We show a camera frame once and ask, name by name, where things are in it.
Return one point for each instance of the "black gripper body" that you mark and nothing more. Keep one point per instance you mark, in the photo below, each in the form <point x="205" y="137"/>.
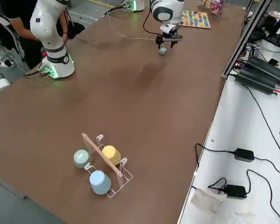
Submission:
<point x="173" y="36"/>

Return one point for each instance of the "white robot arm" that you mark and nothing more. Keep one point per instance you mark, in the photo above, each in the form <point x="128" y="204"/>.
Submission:
<point x="168" y="11"/>
<point x="51" y="35"/>

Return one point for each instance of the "colourful alphabet puzzle board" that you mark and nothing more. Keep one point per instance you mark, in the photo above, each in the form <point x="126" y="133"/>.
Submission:
<point x="196" y="19"/>

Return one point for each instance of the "white pink snack bag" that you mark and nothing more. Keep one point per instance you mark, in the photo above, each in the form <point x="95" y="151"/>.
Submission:
<point x="206" y="2"/>

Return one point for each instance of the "black power supply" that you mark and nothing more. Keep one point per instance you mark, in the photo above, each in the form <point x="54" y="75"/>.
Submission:
<point x="259" y="81"/>
<point x="270" y="67"/>

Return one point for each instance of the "white side table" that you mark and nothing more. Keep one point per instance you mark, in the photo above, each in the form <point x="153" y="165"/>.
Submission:
<point x="235" y="128"/>

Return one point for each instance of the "yellow cup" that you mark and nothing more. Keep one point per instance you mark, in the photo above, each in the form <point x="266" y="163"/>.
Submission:
<point x="111" y="155"/>

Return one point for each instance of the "person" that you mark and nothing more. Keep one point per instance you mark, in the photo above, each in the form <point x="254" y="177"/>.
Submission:
<point x="28" y="46"/>

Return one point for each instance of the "black power adapter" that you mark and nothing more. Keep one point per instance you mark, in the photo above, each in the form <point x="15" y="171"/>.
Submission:
<point x="235" y="191"/>
<point x="244" y="154"/>

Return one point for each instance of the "pale green cup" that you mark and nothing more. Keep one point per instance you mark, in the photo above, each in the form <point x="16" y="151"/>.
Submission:
<point x="81" y="158"/>

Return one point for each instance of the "grey chair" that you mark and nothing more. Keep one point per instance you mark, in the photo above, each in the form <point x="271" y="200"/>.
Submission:
<point x="11" y="35"/>

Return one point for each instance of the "light blue cup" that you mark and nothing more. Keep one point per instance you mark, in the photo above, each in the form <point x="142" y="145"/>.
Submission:
<point x="100" y="183"/>

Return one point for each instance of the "white power strip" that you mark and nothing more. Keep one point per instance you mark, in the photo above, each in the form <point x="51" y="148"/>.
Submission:
<point x="4" y="63"/>

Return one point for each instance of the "clear plastic bag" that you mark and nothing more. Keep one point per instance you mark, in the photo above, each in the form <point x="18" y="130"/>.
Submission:
<point x="206" y="200"/>

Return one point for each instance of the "aluminium camera post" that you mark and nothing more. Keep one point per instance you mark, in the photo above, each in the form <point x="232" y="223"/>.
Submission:
<point x="243" y="39"/>

